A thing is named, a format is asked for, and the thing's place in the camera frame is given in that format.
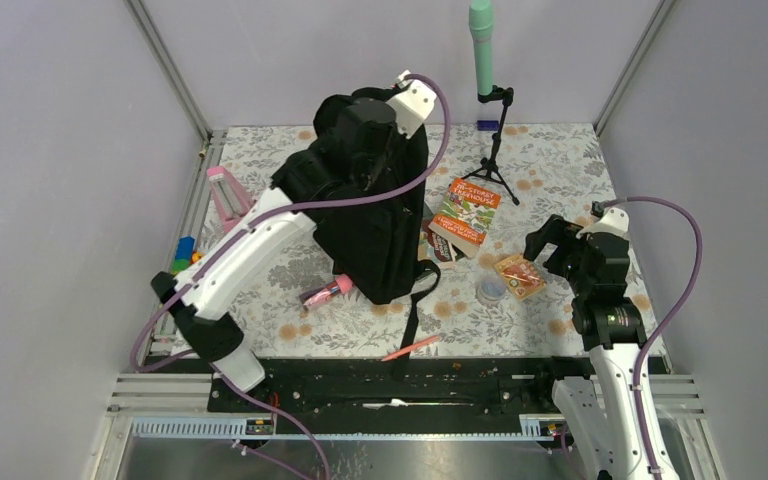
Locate floral tablecloth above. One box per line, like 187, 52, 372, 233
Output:
220, 123, 616, 359

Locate yellow illustrated paperback book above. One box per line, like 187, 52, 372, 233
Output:
417, 218, 457, 271

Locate green microphone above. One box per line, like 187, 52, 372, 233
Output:
468, 0, 494, 98

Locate orange treehouse book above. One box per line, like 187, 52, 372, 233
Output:
428, 178, 502, 258

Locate blue block at wall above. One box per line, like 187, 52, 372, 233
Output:
476, 120, 499, 131

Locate pink pencil case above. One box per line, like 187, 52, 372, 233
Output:
299, 274, 354, 311

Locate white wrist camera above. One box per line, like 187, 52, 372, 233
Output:
386, 70, 437, 139
576, 207, 629, 241

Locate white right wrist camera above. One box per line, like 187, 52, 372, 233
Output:
576, 207, 629, 241

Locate black tripod stand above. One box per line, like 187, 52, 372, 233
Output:
462, 85, 521, 206

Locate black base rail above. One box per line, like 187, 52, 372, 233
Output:
206, 357, 624, 437

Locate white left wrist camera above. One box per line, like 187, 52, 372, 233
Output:
386, 70, 437, 139

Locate black student backpack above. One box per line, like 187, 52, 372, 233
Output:
271, 86, 440, 346

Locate orange snack packet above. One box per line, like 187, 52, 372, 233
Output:
494, 254, 546, 301

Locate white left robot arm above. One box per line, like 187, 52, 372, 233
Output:
152, 98, 425, 411

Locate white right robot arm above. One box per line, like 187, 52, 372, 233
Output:
523, 208, 679, 479

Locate clear tape roll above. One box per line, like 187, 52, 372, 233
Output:
476, 275, 508, 306

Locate colourful toy blocks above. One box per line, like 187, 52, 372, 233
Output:
169, 236, 203, 275

